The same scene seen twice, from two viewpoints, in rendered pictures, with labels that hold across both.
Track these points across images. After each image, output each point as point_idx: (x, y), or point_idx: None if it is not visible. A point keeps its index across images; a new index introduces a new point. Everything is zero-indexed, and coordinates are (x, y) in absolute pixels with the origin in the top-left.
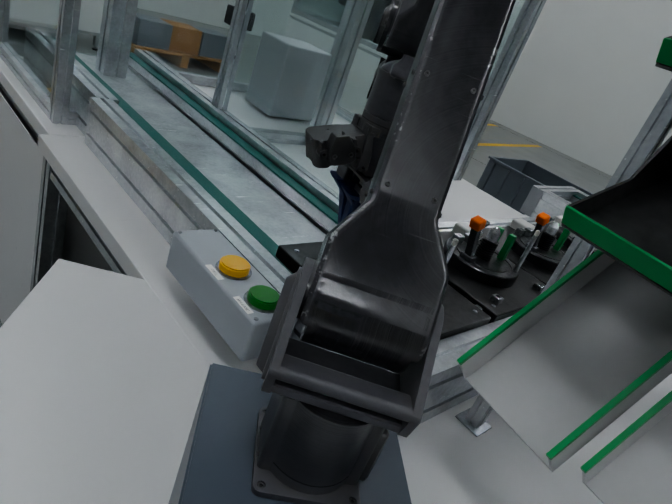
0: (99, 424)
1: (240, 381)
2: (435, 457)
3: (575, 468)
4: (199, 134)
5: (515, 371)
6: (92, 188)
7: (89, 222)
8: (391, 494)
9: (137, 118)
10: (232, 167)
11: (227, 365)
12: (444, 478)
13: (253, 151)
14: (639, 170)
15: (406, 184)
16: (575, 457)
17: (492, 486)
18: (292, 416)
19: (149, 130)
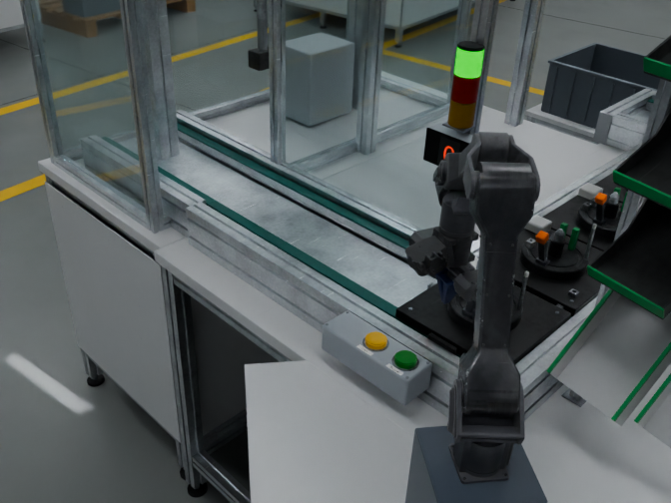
0: (338, 470)
1: (433, 433)
2: (552, 430)
3: None
4: (274, 198)
5: (587, 366)
6: (225, 290)
7: (230, 317)
8: (522, 467)
9: (228, 212)
10: (318, 227)
11: (391, 408)
12: (561, 443)
13: (330, 205)
14: (631, 223)
15: (491, 342)
16: None
17: (597, 439)
18: (470, 448)
19: (244, 222)
